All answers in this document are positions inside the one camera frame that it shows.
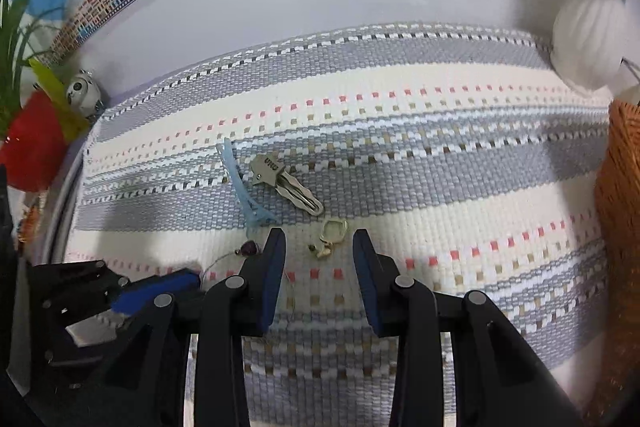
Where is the gold earring with charm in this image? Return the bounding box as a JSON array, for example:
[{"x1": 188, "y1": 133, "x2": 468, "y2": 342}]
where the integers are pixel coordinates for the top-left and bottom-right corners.
[{"x1": 308, "y1": 218, "x2": 348, "y2": 259}]

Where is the green artificial grass plant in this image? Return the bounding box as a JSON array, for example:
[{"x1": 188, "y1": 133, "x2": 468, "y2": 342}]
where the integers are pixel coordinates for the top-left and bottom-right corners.
[{"x1": 0, "y1": 0, "x2": 62, "y2": 139}]

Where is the woven striped table mat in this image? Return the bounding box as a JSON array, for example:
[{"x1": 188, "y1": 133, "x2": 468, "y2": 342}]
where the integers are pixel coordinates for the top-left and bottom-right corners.
[{"x1": 64, "y1": 24, "x2": 608, "y2": 426}]

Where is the wire bracelet with dark beads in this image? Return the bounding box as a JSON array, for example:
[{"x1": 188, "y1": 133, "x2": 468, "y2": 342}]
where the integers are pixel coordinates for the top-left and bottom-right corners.
[{"x1": 199, "y1": 241, "x2": 263, "y2": 283}]

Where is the small panda figurine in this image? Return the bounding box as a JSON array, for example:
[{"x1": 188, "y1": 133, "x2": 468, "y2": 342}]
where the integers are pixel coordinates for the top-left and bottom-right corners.
[{"x1": 66, "y1": 69, "x2": 104, "y2": 122}]

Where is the white ribbed vase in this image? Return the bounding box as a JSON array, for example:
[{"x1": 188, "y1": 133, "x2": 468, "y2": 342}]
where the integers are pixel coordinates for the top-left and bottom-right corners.
[{"x1": 551, "y1": 0, "x2": 639, "y2": 94}]

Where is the brown wicker basket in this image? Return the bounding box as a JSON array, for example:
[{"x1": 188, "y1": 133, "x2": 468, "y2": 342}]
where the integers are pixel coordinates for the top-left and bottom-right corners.
[{"x1": 586, "y1": 100, "x2": 639, "y2": 426}]

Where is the light blue hair clip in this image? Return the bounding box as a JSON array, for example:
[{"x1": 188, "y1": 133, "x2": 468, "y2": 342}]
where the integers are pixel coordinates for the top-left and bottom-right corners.
[{"x1": 217, "y1": 139, "x2": 279, "y2": 229}]

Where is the silver metal hair clip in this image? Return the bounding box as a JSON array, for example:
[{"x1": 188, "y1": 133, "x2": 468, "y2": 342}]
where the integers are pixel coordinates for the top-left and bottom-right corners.
[{"x1": 250, "y1": 154, "x2": 324, "y2": 217}]

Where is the red and yellow artificial flower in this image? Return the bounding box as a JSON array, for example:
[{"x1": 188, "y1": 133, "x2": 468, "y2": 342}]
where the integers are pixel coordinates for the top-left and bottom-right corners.
[{"x1": 1, "y1": 58, "x2": 90, "y2": 193}]

